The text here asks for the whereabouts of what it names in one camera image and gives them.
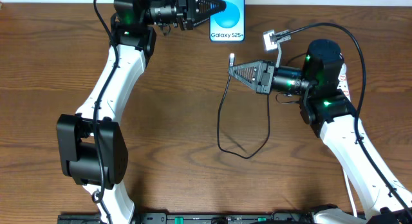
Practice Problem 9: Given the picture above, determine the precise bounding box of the black USB charging cable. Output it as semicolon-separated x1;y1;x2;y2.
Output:
216;51;310;160

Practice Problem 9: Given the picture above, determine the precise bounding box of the blue Galaxy smartphone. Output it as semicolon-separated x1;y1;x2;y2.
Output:
209;0;245;42

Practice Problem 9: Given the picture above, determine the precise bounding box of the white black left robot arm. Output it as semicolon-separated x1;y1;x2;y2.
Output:
56;0;227;223

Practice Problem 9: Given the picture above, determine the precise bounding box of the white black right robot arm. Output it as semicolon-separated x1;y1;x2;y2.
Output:
228;39;411;223

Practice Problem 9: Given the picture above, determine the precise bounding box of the white power strip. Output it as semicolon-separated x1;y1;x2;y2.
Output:
337;63;351;100

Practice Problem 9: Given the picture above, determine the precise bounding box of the white power strip cord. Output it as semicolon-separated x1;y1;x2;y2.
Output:
342;169;359;218

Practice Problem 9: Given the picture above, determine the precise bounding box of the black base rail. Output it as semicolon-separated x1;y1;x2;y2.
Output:
57;211;368;224

